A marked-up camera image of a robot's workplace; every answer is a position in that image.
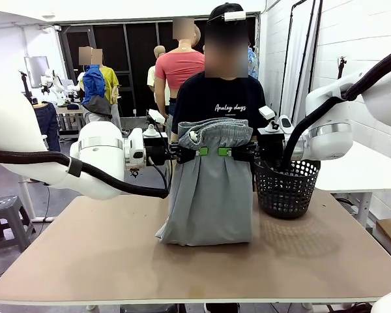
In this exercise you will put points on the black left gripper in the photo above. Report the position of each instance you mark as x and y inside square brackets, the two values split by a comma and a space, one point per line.
[156, 150]

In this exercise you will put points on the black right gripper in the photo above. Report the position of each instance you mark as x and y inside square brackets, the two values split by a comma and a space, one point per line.
[270, 146]

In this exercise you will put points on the grey shorts garment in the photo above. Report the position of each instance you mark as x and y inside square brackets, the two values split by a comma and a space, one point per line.
[211, 195]

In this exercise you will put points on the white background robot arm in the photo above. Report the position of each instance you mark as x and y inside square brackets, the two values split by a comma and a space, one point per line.
[53, 83]

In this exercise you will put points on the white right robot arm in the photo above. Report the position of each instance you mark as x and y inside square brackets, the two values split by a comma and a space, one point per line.
[332, 130]

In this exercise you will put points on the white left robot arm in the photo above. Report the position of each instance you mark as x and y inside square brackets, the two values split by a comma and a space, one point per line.
[97, 156]

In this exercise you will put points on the black perforated plastic basket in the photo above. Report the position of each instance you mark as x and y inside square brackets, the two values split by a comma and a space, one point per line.
[286, 189]

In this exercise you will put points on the person in black T-shirt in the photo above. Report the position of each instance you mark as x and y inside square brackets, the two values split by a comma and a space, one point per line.
[221, 98]

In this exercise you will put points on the beige mannequin in pale shirt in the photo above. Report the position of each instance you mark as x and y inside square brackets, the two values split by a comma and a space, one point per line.
[151, 78]

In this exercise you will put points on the mannequin in red crop top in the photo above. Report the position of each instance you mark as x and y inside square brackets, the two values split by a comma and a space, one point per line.
[179, 68]

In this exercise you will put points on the mannequin in yellow shirt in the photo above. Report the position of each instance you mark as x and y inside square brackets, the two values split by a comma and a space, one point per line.
[112, 81]

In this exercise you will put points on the white side table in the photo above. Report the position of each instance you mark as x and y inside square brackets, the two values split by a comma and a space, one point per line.
[355, 169]

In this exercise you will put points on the person in yellow shirt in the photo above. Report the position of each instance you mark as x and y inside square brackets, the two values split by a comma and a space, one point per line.
[92, 84]

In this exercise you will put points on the blue jeans on stand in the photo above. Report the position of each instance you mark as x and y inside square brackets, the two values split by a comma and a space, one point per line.
[49, 127]

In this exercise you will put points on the black cap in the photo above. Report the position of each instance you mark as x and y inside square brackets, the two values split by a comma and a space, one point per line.
[223, 9]

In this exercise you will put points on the grey display screen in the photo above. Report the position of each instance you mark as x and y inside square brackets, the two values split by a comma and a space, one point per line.
[36, 70]

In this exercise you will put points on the grey plastic stool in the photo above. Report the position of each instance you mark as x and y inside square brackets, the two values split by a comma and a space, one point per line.
[6, 215]

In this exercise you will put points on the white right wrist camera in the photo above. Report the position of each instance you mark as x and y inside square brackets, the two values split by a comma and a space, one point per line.
[266, 112]

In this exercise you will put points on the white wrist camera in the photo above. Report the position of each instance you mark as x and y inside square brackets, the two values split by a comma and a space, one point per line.
[156, 116]
[266, 112]

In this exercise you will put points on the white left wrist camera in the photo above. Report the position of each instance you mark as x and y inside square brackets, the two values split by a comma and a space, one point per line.
[156, 116]

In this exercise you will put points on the black tripod with camera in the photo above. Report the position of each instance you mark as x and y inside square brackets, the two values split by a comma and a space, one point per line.
[342, 65]

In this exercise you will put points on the white head camera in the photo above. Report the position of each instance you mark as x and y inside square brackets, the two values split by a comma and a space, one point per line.
[235, 16]

